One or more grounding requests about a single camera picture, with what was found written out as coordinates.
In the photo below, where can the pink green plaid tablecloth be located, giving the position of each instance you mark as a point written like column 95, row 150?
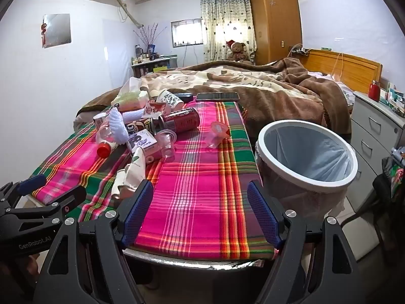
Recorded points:
column 202, row 196

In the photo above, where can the small window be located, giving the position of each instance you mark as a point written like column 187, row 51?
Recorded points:
column 188, row 33

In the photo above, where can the wrapped air conditioner pipe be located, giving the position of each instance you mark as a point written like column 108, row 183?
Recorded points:
column 129, row 14

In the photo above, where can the clear bottle with red cap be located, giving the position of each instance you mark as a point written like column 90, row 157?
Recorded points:
column 106, row 136

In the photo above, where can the shelf with bottles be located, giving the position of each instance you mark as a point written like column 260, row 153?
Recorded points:
column 152, row 66

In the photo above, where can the white foam fruit net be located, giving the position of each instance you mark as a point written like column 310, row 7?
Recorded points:
column 118, row 126

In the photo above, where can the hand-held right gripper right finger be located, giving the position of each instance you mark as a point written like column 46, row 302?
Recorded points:
column 262, row 212

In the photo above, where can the patterned paper cup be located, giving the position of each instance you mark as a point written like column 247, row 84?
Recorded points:
column 169, row 98

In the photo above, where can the silver wall poster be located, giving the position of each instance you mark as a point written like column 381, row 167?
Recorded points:
column 57, row 30

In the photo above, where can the white power strip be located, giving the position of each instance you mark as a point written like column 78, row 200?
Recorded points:
column 300, row 50

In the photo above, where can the white foam roll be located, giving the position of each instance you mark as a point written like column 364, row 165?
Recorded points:
column 134, row 114

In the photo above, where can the clear plastic cup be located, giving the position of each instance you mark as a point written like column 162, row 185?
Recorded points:
column 166, row 137
column 167, row 152

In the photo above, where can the stack of small boxes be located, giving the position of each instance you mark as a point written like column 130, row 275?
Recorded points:
column 392, row 96

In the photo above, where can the pink jelly cup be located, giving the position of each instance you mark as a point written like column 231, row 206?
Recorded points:
column 218, row 131

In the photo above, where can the brown patterned blanket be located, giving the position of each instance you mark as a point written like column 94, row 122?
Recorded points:
column 253, row 101

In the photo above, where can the white paper bag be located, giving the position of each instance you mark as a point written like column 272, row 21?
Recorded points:
column 133, row 171

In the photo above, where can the wooden bed headboard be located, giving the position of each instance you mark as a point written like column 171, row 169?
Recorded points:
column 348, row 66

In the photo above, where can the pale floral pillow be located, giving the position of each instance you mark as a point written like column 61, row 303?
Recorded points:
column 346, row 91

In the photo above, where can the small white carton box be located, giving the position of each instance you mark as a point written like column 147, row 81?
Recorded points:
column 147, row 144

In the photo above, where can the grey drawer nightstand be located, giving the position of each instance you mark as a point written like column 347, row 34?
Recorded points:
column 373, row 133

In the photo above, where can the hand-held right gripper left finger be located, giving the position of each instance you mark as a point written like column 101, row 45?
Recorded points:
column 139, row 209

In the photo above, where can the teddy bear with red hat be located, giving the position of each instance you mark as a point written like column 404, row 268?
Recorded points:
column 237, row 50

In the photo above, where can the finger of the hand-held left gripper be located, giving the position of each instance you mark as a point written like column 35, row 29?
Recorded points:
column 68, row 199
column 31, row 183

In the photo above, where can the white round trash bin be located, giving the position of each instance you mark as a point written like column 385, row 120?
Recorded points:
column 303, row 158

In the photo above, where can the black chair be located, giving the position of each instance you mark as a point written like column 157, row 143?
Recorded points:
column 384, row 180

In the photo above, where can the blue vase with branches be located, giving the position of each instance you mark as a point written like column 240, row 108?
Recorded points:
column 151, row 48

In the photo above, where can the wooden wardrobe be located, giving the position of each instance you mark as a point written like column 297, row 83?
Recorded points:
column 275, row 22

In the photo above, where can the patterned window curtain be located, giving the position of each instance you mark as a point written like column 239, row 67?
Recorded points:
column 218, row 22

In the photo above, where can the red jar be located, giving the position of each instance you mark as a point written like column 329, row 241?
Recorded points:
column 374, row 91

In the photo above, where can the black remote control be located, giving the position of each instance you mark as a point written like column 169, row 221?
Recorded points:
column 183, row 96

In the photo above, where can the colourful striped cloth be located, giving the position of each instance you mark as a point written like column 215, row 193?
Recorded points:
column 398, row 177

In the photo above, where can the black smartphone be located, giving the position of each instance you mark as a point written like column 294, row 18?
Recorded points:
column 218, row 97

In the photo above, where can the green tissue pack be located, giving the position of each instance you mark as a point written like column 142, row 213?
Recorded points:
column 131, row 99

